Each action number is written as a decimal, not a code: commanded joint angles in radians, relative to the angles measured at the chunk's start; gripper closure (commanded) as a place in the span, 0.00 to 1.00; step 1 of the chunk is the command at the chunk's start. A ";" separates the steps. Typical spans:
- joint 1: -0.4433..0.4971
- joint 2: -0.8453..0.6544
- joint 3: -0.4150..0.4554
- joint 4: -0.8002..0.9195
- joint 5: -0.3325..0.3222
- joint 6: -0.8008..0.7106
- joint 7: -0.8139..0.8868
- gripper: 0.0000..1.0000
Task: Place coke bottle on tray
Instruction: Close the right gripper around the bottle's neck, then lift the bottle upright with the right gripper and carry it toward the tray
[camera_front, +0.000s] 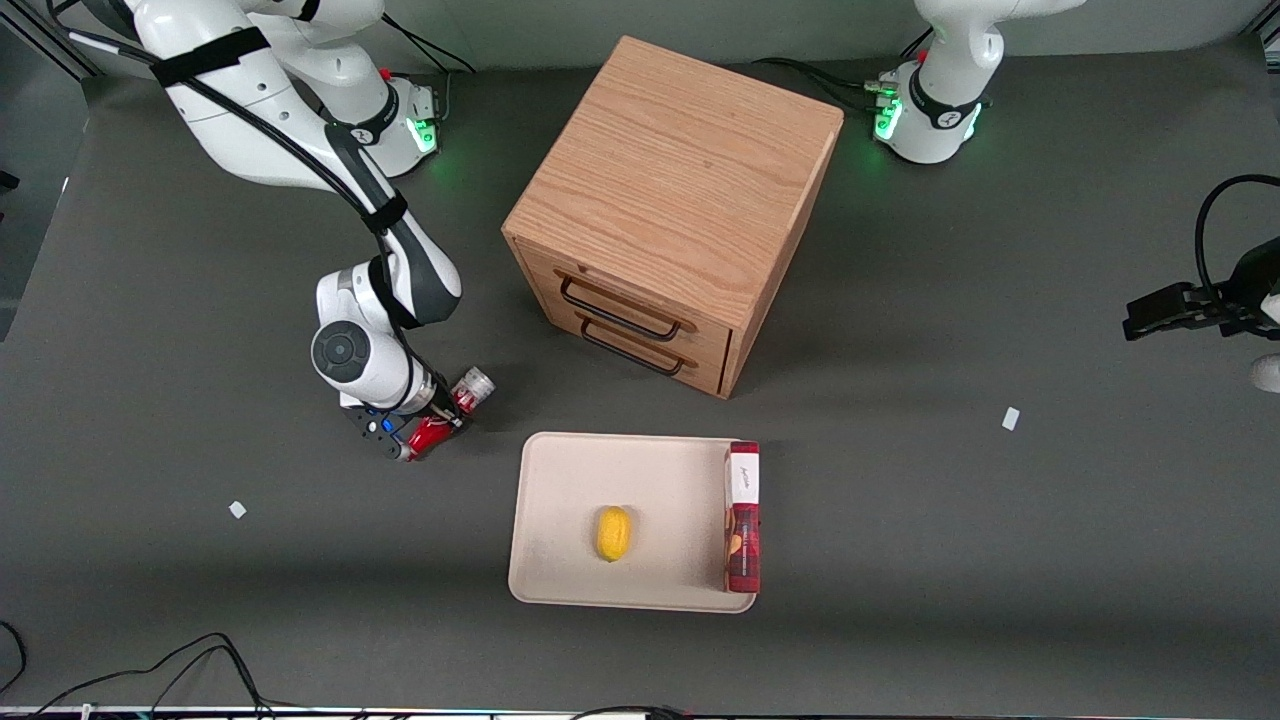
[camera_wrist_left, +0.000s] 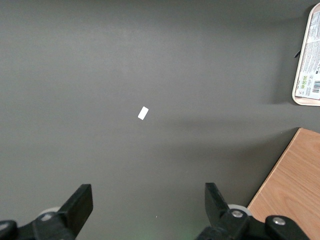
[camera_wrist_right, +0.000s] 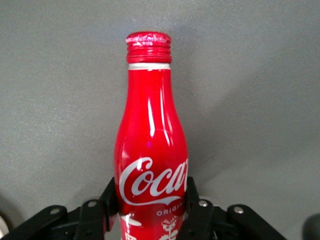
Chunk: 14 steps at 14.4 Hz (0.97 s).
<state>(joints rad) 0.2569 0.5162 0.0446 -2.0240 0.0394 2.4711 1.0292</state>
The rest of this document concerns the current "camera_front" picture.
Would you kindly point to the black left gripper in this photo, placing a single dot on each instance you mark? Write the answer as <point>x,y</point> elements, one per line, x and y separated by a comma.
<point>1232,297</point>

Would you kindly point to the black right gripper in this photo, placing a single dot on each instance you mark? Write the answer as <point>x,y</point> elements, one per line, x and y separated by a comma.
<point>441,404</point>

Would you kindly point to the red coke bottle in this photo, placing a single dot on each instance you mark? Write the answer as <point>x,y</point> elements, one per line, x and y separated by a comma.
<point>432,436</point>

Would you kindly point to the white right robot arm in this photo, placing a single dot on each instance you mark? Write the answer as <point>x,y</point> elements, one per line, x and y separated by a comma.
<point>250,120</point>

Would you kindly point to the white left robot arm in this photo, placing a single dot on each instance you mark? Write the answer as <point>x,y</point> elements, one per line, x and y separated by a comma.
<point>950,60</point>

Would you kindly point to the beige plastic tray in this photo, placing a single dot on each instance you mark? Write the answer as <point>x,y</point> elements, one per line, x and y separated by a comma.
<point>660,500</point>

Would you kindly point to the yellow lemon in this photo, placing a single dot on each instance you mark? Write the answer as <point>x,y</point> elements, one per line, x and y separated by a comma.
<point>613,533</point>

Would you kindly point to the wooden drawer front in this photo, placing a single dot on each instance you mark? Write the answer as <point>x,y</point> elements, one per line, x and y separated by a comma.
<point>705,378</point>
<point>715,345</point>

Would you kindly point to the red snack box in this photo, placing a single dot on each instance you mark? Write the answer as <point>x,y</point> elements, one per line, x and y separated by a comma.
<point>742,550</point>

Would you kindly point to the wooden drawer cabinet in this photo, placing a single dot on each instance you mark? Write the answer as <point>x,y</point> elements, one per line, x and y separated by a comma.
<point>680,170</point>

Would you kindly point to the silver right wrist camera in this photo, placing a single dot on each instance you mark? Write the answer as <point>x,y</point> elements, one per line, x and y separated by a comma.
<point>375,432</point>

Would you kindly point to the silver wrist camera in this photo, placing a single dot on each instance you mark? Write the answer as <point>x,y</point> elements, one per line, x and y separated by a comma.
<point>1268,373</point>
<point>375,432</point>

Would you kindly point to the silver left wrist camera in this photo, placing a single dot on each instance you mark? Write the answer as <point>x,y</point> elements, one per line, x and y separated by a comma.
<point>1268,373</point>

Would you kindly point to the aluminium frame rail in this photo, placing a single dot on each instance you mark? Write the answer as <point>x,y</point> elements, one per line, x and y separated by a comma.
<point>50,50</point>
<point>1265,32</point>

